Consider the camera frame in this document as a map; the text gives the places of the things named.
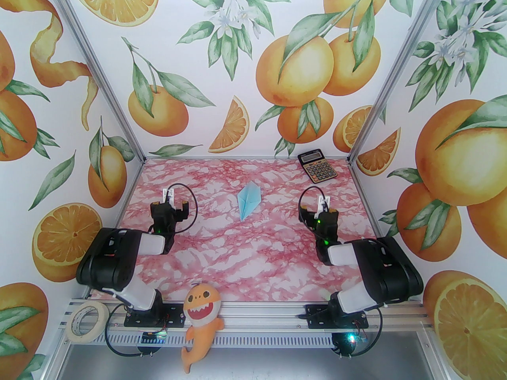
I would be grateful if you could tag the thin aluminium frame rail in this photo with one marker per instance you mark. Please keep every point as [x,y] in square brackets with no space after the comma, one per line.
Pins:
[237,158]

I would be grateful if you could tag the black brown desk calculator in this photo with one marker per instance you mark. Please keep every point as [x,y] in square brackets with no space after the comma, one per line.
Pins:
[319,170]

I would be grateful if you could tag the orange shark plush toy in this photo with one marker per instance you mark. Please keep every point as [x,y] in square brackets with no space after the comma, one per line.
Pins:
[202,311]

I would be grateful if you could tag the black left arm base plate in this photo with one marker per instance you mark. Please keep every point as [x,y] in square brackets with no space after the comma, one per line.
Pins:
[174,316]

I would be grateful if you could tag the light blue paper sheet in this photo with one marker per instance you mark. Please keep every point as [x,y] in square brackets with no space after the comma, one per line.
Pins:
[248,200]

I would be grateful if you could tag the white right wrist mount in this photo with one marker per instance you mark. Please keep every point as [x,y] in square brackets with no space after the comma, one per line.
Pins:
[324,204]

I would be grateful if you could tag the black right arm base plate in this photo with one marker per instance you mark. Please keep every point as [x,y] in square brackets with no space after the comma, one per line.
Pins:
[317,317]

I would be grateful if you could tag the circuit board with green light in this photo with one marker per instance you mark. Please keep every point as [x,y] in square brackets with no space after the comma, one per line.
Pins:
[348,337]

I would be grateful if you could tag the white wrist mount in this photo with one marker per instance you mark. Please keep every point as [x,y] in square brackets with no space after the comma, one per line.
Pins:
[168,196]
[324,204]

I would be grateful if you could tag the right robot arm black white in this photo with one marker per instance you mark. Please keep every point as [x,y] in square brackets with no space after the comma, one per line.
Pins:
[392,267]

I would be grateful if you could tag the small green circuit board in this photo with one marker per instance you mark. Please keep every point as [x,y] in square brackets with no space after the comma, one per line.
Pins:
[152,337]

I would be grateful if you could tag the wide aluminium mounting rail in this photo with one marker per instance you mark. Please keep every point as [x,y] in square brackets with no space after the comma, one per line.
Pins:
[257,315]

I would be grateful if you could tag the white left wrist mount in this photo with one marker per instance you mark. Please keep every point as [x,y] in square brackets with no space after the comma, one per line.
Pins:
[168,196]

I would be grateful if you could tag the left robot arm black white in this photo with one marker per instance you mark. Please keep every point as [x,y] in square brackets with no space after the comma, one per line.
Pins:
[109,259]

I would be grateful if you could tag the pink marble table mat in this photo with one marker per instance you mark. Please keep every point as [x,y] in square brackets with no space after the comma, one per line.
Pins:
[253,259]

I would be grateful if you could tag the cream masking tape roll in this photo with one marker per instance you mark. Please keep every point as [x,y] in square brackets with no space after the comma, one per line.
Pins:
[102,319]

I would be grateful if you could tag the aluminium frame post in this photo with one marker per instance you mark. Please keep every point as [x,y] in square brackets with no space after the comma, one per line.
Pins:
[100,73]
[394,73]

